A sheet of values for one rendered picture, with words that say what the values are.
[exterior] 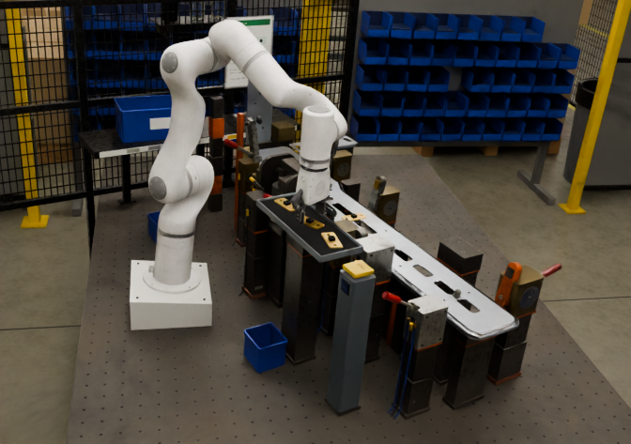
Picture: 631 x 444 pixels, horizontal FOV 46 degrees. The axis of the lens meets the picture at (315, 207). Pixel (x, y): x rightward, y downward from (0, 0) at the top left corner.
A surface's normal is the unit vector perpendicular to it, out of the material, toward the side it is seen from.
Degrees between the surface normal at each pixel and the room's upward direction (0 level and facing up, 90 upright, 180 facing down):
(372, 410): 0
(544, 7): 90
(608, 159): 90
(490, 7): 90
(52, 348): 0
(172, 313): 90
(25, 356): 0
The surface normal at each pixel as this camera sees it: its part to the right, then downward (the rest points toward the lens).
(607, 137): 0.20, 0.45
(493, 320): 0.07, -0.89
